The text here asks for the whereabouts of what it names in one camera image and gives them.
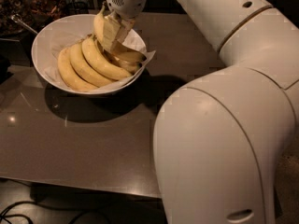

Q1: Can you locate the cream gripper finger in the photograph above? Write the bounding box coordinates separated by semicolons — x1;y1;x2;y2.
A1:
117;19;135;43
102;14;125;51

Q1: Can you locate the yellow banana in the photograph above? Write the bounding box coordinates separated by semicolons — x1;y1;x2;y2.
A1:
93;4;147;63
57;48;96;91
69;43;112;87
81;36;132;80

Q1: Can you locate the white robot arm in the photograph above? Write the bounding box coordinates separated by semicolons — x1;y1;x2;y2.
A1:
153;0;299;224

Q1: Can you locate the yellow banana hidden underneath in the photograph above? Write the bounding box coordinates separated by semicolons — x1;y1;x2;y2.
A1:
104;51;141;75

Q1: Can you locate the white ceramic bowl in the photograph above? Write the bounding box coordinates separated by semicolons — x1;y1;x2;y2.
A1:
31;13;149;98

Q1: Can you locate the white paper liner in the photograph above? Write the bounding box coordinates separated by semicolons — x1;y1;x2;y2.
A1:
42;20;157;95

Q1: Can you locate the glass jar with dried snacks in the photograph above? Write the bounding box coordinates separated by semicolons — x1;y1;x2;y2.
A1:
0;0;67;36

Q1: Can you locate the metal serving spoon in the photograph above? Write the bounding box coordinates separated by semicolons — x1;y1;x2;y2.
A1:
10;14;38;35

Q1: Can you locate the black wire basket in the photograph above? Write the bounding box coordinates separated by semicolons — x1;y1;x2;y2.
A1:
66;2;89;15

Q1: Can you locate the black cable on floor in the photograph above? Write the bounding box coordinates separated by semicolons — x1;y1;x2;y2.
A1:
0;199;111;224

